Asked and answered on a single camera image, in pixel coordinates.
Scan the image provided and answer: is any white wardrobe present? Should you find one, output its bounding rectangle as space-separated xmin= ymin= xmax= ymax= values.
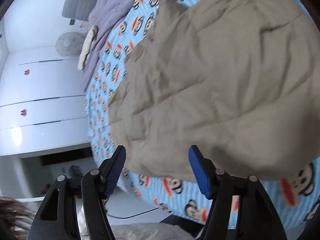
xmin=0 ymin=19 xmax=92 ymax=157

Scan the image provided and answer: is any cream folded garment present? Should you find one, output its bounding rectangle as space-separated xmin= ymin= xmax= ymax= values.
xmin=78 ymin=25 xmax=98 ymax=72

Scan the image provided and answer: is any beige puffer jacket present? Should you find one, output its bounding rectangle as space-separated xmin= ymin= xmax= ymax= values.
xmin=108 ymin=0 xmax=319 ymax=181

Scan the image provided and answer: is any purple duvet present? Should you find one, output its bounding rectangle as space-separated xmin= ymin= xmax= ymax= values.
xmin=83 ymin=0 xmax=134 ymax=90

